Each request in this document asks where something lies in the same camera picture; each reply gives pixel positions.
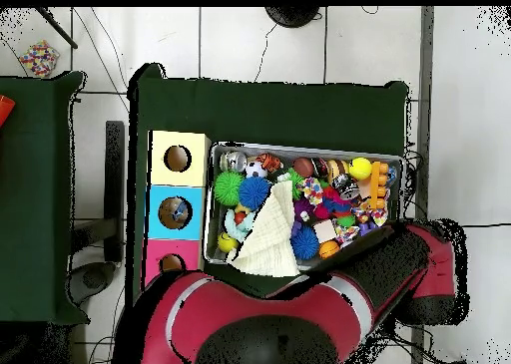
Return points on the small red object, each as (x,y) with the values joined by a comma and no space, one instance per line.
(4,109)

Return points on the mint green cloth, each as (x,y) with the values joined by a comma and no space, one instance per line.
(242,220)

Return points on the yellow smiley ball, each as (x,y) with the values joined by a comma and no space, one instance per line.
(227,243)

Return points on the large blue spiky ball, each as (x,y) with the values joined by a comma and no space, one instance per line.
(255,192)

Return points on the black round base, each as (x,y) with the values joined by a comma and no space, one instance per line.
(291,15)

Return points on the cream knitted cloth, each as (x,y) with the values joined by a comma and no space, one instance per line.
(271,236)

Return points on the colourful patterned cloth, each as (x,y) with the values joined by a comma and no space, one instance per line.
(312,191)

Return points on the yellow tennis ball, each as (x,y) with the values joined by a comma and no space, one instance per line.
(360,168)

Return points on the black rod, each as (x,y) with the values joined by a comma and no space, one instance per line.
(57,29)

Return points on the colourful patterned packet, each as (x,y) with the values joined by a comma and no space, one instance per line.
(38,58)

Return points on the green spiky ball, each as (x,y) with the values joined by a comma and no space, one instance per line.
(229,188)

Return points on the grey metal strip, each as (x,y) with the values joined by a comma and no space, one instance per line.
(427,101)

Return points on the small blue spiky ball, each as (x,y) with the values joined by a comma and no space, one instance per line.
(305,242)

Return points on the crushed clear plastic bottle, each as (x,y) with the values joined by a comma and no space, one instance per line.
(179,213)

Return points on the clear mesh bin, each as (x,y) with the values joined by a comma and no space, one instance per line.
(319,147)

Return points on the orange toy brick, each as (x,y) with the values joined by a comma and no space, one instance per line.
(378,180)

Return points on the red robot arm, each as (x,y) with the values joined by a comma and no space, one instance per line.
(319,316)

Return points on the green furry googly-eyed toy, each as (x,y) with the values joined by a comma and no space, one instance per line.
(296,180)

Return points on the plain wooden cube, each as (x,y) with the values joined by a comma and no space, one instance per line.
(325,231)

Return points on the wooden box with three holes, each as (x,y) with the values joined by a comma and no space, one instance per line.
(192,220)

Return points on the small soccer ball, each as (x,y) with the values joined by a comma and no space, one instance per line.
(255,169)

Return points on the dark green side table cloth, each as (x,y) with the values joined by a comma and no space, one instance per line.
(40,180)

